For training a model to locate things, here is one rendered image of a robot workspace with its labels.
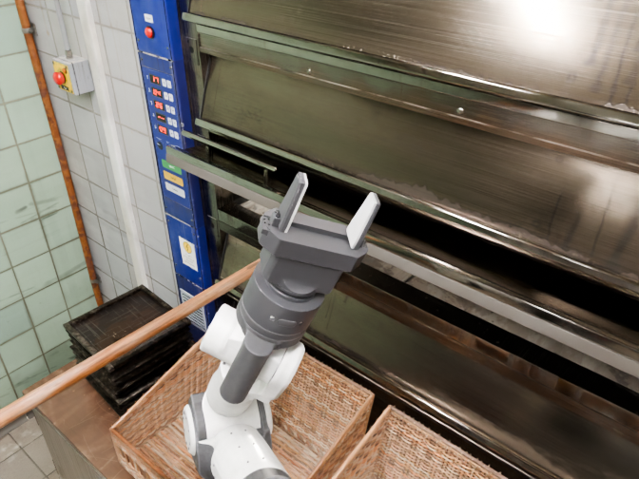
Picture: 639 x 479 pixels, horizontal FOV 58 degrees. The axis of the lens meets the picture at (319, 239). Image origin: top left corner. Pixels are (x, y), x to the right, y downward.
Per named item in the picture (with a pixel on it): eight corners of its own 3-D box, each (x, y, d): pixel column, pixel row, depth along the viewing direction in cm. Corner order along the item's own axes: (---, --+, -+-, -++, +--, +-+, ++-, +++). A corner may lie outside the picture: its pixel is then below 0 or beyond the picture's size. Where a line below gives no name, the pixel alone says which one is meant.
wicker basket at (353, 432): (238, 367, 198) (231, 304, 183) (374, 458, 168) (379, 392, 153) (115, 463, 167) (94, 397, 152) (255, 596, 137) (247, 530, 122)
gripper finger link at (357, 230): (369, 188, 62) (344, 231, 66) (376, 206, 60) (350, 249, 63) (382, 191, 63) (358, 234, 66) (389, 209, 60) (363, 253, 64)
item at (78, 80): (78, 84, 192) (71, 52, 186) (95, 90, 186) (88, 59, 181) (57, 89, 187) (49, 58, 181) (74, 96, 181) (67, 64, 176)
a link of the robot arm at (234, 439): (261, 447, 101) (309, 518, 80) (185, 464, 96) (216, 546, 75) (258, 383, 99) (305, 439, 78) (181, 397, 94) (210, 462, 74)
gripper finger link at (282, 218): (309, 187, 57) (285, 234, 60) (304, 169, 59) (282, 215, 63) (294, 183, 56) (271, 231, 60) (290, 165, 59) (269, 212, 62)
